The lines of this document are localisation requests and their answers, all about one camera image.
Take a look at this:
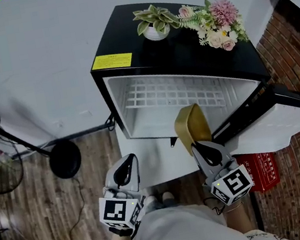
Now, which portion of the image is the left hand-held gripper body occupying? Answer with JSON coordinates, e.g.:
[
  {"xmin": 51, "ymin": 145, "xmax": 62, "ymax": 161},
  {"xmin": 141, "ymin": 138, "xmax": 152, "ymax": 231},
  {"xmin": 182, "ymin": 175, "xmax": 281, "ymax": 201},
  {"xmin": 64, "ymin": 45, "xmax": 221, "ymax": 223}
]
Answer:
[{"xmin": 94, "ymin": 182, "xmax": 152, "ymax": 240}]

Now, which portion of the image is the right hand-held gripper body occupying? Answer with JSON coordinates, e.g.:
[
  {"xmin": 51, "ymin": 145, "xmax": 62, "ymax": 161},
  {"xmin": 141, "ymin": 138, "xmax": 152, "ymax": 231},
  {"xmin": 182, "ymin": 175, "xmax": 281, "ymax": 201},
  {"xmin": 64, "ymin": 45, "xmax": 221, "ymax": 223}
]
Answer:
[{"xmin": 200, "ymin": 155, "xmax": 257, "ymax": 209}]

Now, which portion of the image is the yellow tray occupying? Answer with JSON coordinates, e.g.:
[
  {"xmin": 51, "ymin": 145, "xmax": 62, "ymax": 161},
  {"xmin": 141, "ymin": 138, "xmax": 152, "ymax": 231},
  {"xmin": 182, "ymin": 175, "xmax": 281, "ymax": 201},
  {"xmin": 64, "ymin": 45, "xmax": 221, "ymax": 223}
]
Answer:
[{"xmin": 171, "ymin": 101, "xmax": 215, "ymax": 158}]

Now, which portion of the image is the black mini fridge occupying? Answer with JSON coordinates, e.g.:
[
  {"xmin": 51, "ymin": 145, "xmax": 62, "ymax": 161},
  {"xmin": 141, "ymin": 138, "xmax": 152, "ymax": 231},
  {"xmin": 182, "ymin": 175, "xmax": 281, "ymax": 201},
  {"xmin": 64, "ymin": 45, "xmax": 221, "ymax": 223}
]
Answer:
[{"xmin": 79, "ymin": 0, "xmax": 300, "ymax": 181}]

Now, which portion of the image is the person's right forearm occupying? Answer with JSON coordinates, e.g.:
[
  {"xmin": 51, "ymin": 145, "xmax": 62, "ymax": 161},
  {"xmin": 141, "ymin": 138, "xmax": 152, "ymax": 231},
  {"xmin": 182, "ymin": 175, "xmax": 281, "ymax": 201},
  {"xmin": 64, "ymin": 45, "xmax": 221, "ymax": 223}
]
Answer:
[{"xmin": 223, "ymin": 201, "xmax": 254, "ymax": 237}]

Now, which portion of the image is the white table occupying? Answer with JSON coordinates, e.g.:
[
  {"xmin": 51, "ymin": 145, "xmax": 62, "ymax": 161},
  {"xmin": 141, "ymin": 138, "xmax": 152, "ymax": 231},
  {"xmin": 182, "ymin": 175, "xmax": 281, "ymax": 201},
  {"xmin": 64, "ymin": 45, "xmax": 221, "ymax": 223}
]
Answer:
[{"xmin": 114, "ymin": 113, "xmax": 207, "ymax": 192}]

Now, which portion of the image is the black wristband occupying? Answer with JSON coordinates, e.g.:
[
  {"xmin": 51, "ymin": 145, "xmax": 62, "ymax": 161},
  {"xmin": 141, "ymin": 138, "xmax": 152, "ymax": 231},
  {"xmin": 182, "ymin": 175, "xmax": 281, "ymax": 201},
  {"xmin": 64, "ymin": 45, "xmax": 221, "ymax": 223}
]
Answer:
[{"xmin": 108, "ymin": 224, "xmax": 135, "ymax": 240}]

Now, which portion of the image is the person's left shoe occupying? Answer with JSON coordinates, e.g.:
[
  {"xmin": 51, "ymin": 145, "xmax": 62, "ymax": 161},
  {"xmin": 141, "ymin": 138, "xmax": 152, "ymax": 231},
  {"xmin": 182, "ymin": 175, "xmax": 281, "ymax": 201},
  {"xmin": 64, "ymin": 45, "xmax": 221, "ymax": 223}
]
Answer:
[{"xmin": 145, "ymin": 194, "xmax": 162, "ymax": 211}]

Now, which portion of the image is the person's shoe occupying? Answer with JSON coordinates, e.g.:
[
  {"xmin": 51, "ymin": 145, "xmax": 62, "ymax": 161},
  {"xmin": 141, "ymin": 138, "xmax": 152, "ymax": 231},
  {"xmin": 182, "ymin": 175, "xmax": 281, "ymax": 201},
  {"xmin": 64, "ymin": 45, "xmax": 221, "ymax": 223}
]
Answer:
[
  {"xmin": 145, "ymin": 194, "xmax": 162, "ymax": 211},
  {"xmin": 161, "ymin": 190, "xmax": 177, "ymax": 207}
]

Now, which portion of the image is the red crate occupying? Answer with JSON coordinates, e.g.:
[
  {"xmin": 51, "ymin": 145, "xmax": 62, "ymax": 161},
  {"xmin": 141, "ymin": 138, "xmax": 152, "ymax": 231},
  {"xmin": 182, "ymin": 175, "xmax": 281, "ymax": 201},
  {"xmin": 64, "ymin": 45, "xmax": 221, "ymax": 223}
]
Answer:
[{"xmin": 235, "ymin": 148, "xmax": 282, "ymax": 197}]

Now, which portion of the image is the person's right shoe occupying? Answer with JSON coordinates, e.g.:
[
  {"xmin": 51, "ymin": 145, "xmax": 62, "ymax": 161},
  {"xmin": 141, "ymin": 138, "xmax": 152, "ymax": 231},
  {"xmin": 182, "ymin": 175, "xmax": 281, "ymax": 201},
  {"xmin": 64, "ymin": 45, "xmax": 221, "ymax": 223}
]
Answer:
[{"xmin": 161, "ymin": 190, "xmax": 177, "ymax": 207}]

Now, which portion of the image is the white-lined appliance door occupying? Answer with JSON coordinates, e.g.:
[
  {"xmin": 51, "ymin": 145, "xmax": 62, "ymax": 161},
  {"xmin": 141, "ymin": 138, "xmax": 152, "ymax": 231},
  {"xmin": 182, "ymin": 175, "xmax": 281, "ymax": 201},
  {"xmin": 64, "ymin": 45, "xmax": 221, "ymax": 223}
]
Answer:
[{"xmin": 204, "ymin": 79, "xmax": 300, "ymax": 162}]

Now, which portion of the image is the black standing fan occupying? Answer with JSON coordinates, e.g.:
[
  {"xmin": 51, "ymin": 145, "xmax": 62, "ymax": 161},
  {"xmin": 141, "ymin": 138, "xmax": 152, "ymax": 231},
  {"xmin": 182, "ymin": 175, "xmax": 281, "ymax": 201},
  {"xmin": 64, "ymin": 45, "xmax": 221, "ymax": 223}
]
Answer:
[{"xmin": 0, "ymin": 77, "xmax": 86, "ymax": 195}]

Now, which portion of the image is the white cartoon print sleeve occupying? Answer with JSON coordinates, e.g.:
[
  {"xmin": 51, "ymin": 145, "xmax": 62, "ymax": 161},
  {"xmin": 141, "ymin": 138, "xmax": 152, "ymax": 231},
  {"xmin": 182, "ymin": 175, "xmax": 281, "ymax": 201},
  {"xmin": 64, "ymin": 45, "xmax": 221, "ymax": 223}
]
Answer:
[{"xmin": 243, "ymin": 223, "xmax": 292, "ymax": 240}]

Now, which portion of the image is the person's grey clothing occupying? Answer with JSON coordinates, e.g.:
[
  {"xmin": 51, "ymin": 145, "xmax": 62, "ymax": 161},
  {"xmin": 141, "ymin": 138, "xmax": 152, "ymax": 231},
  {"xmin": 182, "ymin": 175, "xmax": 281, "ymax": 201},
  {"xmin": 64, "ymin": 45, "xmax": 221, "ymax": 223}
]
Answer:
[{"xmin": 126, "ymin": 193, "xmax": 255, "ymax": 240}]

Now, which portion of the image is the yellow label sticker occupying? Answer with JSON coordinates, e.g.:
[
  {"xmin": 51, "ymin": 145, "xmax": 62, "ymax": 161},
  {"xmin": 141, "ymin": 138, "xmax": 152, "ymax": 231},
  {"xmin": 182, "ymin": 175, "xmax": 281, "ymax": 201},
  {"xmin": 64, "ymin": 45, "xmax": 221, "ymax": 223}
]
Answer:
[{"xmin": 90, "ymin": 50, "xmax": 135, "ymax": 73}]

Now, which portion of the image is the pink artificial flower bouquet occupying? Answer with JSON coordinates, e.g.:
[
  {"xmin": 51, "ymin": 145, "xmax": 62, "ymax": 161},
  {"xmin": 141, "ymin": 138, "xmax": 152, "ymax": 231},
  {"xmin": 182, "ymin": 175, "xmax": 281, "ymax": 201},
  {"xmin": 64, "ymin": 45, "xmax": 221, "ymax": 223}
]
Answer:
[{"xmin": 175, "ymin": 0, "xmax": 251, "ymax": 59}]

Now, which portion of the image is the small potted plant white pot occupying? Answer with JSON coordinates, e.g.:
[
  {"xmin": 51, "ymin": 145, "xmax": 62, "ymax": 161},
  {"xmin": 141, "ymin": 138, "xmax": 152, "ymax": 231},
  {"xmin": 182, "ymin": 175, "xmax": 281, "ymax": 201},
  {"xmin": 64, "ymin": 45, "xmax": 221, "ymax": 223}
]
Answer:
[{"xmin": 130, "ymin": 0, "xmax": 182, "ymax": 45}]

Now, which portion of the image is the thin bracelet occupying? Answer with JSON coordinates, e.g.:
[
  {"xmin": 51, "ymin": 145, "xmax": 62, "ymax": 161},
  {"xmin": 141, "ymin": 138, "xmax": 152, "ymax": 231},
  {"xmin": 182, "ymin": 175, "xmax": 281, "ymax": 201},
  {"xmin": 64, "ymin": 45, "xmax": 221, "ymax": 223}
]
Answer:
[{"xmin": 224, "ymin": 202, "xmax": 246, "ymax": 213}]

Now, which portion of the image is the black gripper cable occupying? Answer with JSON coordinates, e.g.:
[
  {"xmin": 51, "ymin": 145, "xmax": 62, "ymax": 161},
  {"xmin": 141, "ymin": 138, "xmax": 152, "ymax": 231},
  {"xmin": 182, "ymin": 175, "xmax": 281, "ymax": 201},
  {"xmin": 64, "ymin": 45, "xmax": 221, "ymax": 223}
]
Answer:
[{"xmin": 203, "ymin": 194, "xmax": 228, "ymax": 218}]

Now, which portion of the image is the black floor cable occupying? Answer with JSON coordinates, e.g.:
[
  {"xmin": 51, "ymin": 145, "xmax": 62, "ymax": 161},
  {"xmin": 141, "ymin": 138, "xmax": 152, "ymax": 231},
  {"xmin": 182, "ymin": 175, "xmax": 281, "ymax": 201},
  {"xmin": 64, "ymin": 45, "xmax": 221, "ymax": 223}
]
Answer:
[{"xmin": 59, "ymin": 176, "xmax": 91, "ymax": 240}]

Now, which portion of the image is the black power cord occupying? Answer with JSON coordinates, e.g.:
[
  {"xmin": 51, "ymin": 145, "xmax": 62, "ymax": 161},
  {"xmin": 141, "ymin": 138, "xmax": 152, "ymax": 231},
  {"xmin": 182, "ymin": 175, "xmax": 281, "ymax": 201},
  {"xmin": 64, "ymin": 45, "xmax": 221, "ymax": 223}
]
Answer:
[{"xmin": 102, "ymin": 113, "xmax": 118, "ymax": 132}]

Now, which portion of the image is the white wire shelf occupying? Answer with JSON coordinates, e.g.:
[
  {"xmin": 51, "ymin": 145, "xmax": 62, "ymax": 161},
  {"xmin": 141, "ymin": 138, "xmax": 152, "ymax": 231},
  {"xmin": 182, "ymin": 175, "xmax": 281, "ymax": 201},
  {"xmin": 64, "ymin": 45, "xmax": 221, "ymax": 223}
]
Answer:
[{"xmin": 119, "ymin": 63, "xmax": 227, "ymax": 124}]

